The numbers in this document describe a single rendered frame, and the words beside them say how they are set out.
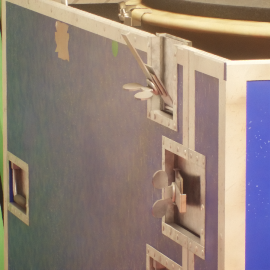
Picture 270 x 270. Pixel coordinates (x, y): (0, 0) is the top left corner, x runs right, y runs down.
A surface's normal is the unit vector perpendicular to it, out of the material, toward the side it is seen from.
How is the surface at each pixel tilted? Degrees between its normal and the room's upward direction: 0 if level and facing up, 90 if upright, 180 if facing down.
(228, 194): 90
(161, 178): 96
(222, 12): 90
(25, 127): 90
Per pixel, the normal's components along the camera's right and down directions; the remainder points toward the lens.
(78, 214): -0.96, 0.04
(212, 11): -0.73, 0.10
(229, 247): 0.29, 0.15
